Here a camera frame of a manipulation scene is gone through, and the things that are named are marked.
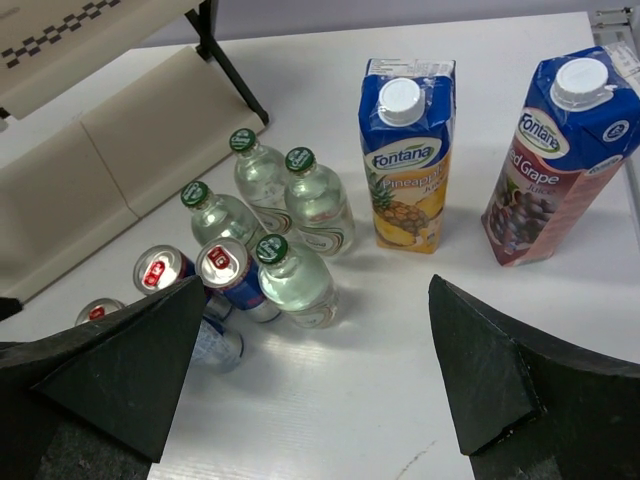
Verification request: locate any glass bottle front left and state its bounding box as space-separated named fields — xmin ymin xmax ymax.
xmin=180 ymin=181 xmax=267 ymax=252

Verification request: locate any glass bottle back right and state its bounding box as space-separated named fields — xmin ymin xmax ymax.
xmin=284 ymin=146 xmax=355 ymax=257

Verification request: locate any glass bottle back left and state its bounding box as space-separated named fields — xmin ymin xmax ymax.
xmin=229 ymin=128 xmax=299 ymax=241

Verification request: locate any beige three-tier shelf rack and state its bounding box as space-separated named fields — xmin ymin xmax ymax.
xmin=1 ymin=1 xmax=269 ymax=317

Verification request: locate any red grape juice carton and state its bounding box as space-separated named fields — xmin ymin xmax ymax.
xmin=481 ymin=42 xmax=639 ymax=266

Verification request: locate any energy drink can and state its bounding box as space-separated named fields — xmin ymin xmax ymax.
xmin=190 ymin=319 xmax=245 ymax=373
xmin=75 ymin=298 xmax=126 ymax=326
xmin=132 ymin=244 xmax=234 ymax=321
xmin=195 ymin=237 xmax=281 ymax=323

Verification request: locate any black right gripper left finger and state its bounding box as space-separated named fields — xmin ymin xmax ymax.
xmin=1 ymin=276 xmax=205 ymax=479

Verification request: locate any glass bottle front right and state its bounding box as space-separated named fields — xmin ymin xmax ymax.
xmin=255 ymin=234 xmax=339 ymax=328

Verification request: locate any pineapple juice carton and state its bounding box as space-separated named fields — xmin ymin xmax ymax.
xmin=358 ymin=58 xmax=456 ymax=254

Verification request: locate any glass bottle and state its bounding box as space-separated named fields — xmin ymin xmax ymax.
xmin=229 ymin=128 xmax=299 ymax=241
xmin=284 ymin=146 xmax=355 ymax=257
xmin=180 ymin=181 xmax=267 ymax=252
xmin=255 ymin=234 xmax=339 ymax=328

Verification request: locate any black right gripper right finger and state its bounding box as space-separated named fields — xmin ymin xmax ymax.
xmin=429 ymin=275 xmax=639 ymax=479

